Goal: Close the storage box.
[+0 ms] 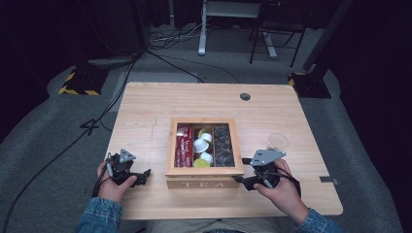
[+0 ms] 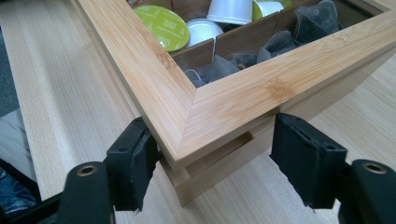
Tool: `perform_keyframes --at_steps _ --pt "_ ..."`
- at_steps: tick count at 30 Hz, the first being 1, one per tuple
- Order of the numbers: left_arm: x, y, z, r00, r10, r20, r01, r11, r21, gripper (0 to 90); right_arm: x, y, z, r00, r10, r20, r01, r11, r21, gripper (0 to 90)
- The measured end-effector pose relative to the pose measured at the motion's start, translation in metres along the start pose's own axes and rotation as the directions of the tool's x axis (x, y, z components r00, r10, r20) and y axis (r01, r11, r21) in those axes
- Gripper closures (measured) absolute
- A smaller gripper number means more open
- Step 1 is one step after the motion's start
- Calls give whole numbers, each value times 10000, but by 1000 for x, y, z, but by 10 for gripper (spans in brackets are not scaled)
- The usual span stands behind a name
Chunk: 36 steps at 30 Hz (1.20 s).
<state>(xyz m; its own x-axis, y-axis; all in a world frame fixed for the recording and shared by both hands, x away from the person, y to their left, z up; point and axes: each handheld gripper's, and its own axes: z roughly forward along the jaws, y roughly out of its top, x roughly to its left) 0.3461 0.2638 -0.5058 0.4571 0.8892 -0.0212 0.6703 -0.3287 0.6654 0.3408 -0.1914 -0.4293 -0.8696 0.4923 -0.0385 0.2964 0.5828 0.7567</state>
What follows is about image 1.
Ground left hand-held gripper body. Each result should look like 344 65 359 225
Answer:
104 148 141 187

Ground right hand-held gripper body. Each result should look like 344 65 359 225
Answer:
246 148 288 192

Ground wooden box with glass lid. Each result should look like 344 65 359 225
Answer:
164 116 245 190

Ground person's left hand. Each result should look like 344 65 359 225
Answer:
95 161 138 205

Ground person's right hand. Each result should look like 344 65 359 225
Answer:
253 157 311 226

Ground bunch of dark sachets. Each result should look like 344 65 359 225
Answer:
213 124 236 168

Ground clear plastic cup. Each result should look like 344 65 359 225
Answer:
266 132 290 153

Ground large green-lidded capsule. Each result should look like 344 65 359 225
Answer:
193 158 212 169

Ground bunch of red sachets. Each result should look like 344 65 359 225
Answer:
174 124 194 168

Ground large white capsule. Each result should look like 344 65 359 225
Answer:
192 138 210 154

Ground person's legs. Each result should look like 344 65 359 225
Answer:
145 217 293 233

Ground grey tape piece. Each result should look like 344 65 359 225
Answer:
319 176 340 186

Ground yellow-black striped stand base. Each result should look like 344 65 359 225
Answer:
57 66 110 97
288 71 332 99

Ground black chair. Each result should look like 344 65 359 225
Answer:
248 0 308 69

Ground left hand-held gripper cable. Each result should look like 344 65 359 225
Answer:
91 154 114 199

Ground hand-held gripper cable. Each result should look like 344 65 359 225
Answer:
273 171 302 199
91 154 114 199

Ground right hand-held gripper cable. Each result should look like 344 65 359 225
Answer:
273 171 302 199

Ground thick black floor cable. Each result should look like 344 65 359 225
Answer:
0 52 140 226

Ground thin black floor cable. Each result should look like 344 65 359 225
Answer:
146 49 206 84

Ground white desk frame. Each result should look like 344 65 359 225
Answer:
197 0 279 60

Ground bundle of floor cables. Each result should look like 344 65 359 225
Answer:
148 20 203 51

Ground slanted grey metal post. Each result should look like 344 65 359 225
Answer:
302 0 355 72

